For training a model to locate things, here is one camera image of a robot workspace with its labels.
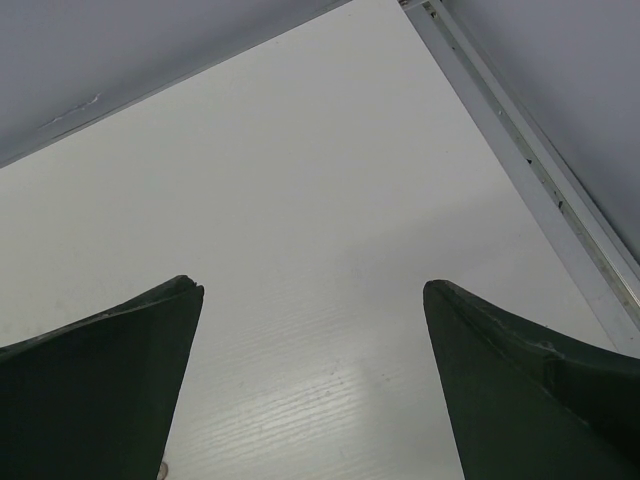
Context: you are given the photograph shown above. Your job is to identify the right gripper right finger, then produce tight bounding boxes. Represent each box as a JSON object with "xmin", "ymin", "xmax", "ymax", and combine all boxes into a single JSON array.
[{"xmin": 423, "ymin": 280, "xmax": 639, "ymax": 479}]

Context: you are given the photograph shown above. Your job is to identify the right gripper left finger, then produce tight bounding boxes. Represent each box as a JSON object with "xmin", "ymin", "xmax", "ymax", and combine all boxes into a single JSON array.
[{"xmin": 1, "ymin": 276, "xmax": 204, "ymax": 479}]

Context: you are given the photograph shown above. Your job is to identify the aluminium table frame rail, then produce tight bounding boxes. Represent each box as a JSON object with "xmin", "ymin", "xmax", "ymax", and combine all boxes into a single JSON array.
[{"xmin": 400, "ymin": 1, "xmax": 639, "ymax": 357}]

